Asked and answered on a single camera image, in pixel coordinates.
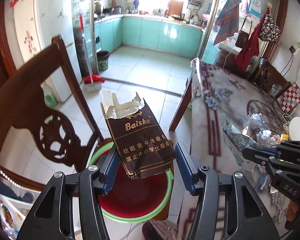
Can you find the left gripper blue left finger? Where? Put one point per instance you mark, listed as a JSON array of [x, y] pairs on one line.
[[108, 170]]

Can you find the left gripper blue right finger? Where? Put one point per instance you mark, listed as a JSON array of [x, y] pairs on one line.
[[188, 167]]

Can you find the brown Baisha cigarette pack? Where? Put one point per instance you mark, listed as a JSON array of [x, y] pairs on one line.
[[142, 145]]

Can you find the silver foil wrapper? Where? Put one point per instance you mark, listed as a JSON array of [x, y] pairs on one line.
[[256, 122]]

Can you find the black shoulder bag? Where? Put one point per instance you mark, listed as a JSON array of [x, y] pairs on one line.
[[243, 36]]

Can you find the dark kitchen trash bin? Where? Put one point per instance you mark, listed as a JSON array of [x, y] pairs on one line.
[[103, 60]]

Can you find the teal kitchen cabinets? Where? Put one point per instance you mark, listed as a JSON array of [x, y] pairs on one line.
[[148, 32]]

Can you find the person's right hand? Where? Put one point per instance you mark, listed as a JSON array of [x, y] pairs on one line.
[[292, 216]]

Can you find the white desk lamp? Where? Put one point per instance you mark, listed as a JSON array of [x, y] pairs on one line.
[[294, 129]]

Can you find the red bucket with green rim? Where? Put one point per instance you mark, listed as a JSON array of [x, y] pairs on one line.
[[135, 200]]

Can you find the white barcode wrapper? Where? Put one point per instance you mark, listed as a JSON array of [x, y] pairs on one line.
[[237, 142]]

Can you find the checkered game board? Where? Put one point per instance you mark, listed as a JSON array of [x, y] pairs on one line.
[[290, 99]]

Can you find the floral plastic tablecloth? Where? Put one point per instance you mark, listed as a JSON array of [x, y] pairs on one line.
[[233, 203]]

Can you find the green detergent bottle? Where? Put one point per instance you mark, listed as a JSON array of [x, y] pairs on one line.
[[49, 97]]

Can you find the red mop with white bucket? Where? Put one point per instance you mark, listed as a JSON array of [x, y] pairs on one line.
[[92, 81]]

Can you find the red hanging apron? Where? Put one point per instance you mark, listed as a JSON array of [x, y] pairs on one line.
[[251, 47]]

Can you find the black white patterned bag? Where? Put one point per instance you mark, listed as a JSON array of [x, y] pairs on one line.
[[270, 32]]

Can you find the plaid hanging cloth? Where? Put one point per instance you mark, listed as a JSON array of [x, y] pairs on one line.
[[228, 21]]

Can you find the blue white hanging package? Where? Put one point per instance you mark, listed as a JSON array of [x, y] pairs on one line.
[[254, 8]]

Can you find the white refrigerator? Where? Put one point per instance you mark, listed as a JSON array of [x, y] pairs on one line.
[[31, 24]]

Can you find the dark wooden chair by wall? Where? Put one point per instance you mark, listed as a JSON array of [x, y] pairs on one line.
[[269, 79]]

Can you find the wall socket with charger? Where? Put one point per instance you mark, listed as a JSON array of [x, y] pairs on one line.
[[295, 49]]

